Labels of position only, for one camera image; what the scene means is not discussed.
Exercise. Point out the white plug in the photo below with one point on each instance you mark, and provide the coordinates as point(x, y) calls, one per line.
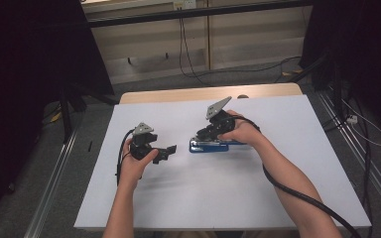
point(352, 119)

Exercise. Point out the person's left hand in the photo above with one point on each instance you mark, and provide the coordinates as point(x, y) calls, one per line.
point(134, 168)

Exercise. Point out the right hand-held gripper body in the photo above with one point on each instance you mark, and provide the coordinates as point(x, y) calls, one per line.
point(220, 122)

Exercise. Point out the wooden table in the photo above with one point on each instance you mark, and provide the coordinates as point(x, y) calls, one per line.
point(178, 94)

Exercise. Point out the small black floor piece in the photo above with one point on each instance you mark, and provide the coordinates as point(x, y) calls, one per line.
point(90, 146)

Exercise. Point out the aluminium floor rail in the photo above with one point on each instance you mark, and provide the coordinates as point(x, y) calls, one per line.
point(51, 185)
point(360, 155)

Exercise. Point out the yellow floor tape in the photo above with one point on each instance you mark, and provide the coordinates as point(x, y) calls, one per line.
point(56, 116)
point(292, 71)

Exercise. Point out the blue stapler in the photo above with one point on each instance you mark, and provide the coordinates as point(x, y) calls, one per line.
point(208, 148)

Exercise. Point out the dark curtain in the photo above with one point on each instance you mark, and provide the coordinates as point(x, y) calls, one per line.
point(360, 49)
point(23, 66)

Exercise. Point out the black horizontal bar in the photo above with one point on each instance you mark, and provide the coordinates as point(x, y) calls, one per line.
point(195, 13)

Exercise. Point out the black stand legs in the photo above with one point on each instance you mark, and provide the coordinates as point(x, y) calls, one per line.
point(69, 105)

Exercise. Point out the white table board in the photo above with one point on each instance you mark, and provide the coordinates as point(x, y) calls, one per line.
point(211, 205)

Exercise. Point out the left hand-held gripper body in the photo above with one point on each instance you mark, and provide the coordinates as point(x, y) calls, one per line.
point(142, 142)

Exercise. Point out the white wall socket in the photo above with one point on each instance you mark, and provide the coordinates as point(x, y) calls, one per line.
point(184, 4)

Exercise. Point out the person's right hand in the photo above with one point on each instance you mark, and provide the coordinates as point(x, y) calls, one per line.
point(244, 132)

